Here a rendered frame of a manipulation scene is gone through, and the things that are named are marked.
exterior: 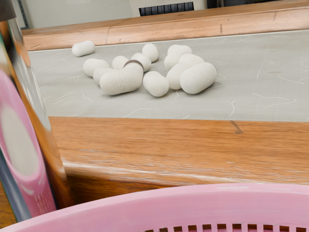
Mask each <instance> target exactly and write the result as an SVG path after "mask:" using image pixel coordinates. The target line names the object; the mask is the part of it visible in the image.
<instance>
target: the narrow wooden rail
mask: <svg viewBox="0 0 309 232"><path fill-rule="evenodd" d="M48 118H49V122H50V125H51V128H52V131H53V134H54V138H55V141H56V144H57V147H58V150H59V154H60V157H61V160H62V163H63V166H64V170H65V173H66V176H67V179H68V182H69V185H70V189H71V191H72V195H73V198H74V201H75V205H78V204H82V203H87V202H91V201H96V200H99V199H104V198H108V197H114V196H119V195H124V194H129V193H134V192H140V191H149V190H155V189H162V188H170V187H179V186H193V185H208V184H226V183H267V184H293V185H305V186H309V122H285V121H243V120H202V119H160V118H118V117H77V116H48ZM16 223H17V222H16V220H15V217H14V215H13V213H12V210H11V207H10V205H9V203H8V201H7V198H6V196H5V193H4V191H3V189H2V186H1V184H0V229H2V228H5V227H8V226H11V225H13V224H16Z"/></svg>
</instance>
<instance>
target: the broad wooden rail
mask: <svg viewBox="0 0 309 232"><path fill-rule="evenodd" d="M307 29H309V0H280V1H272V2H264V3H256V4H248V5H239V6H228V7H220V8H211V9H203V10H195V11H186V12H175V13H167V14H159V15H150V16H142V17H131V18H123V19H114V20H106V21H98V22H89V23H78V24H70V25H62V26H53V27H45V28H37V29H25V30H21V32H22V35H23V39H24V42H25V45H26V48H27V51H28V52H31V51H43V50H54V49H66V48H72V47H73V45H74V44H76V43H81V42H84V41H92V42H93V43H94V45H95V46H107V45H118V44H131V43H142V42H154V41H171V40H183V39H195V38H206V37H219V36H230V35H247V34H259V33H271V32H283V31H295V30H307Z"/></svg>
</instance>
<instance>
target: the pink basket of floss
mask: <svg viewBox="0 0 309 232"><path fill-rule="evenodd" d="M205 224H211V226H212V229H205V230H203V225H205ZM217 224H226V229H217ZM232 224H241V229H233V228H232ZM247 224H256V225H257V229H248V227H247ZM190 225H196V226H197V230H190V231H189V229H188V226H190ZM263 225H273V230H264V229H263ZM175 226H182V230H183V231H179V232H285V231H280V226H289V232H296V227H301V228H306V232H309V186H305V185H293V184H267V183H226V184H208V185H193V186H179V187H170V188H162V189H155V190H149V191H140V192H134V193H129V194H124V195H119V196H114V197H108V198H104V199H99V200H96V201H91V202H87V203H82V204H78V205H75V206H71V207H68V208H64V209H61V210H57V211H53V212H50V213H47V214H44V215H40V216H37V217H34V218H31V219H28V220H25V221H22V222H19V223H16V224H13V225H11V226H8V227H5V228H2V229H0V232H145V231H146V230H154V232H160V228H168V232H174V227H175Z"/></svg>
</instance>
